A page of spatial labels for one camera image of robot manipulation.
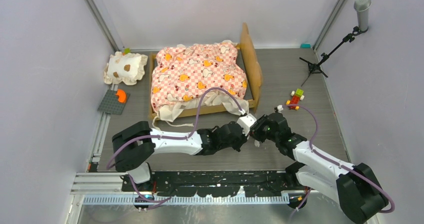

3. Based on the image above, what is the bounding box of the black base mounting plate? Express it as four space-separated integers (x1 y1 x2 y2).
120 171 308 198

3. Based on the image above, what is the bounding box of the pink checkered duck mattress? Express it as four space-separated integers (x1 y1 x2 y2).
150 40 249 122

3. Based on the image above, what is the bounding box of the grey building baseplate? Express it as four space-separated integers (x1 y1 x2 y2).
97 90 131 115

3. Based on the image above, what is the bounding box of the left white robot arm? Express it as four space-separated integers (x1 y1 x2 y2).
106 121 250 191

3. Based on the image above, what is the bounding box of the grey microphone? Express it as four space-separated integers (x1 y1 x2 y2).
353 0 372 32

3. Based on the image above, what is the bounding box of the teal small block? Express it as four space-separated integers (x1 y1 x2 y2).
300 43 312 49

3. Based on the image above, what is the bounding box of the purple cable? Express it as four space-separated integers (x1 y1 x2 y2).
105 87 249 211
276 104 396 214

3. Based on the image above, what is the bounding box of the red toy block car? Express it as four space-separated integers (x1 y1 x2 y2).
286 88 305 110

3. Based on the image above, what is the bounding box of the wooden pet bed frame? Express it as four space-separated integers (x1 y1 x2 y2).
149 23 263 120

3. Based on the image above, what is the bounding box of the black microphone stand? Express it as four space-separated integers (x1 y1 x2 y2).
299 26 368 87

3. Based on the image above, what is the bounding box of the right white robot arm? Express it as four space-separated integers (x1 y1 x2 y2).
238 112 390 224

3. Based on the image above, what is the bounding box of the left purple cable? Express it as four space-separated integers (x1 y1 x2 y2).
105 87 249 211

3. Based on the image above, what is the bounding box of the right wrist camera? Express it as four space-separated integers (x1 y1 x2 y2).
274 105 284 114

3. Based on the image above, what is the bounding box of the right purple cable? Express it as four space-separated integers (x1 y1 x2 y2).
276 104 396 214

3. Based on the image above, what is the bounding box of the white ruffled pillow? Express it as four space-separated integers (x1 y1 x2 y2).
103 51 148 86

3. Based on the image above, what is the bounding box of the orange curved toy block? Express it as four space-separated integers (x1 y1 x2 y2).
115 89 128 103

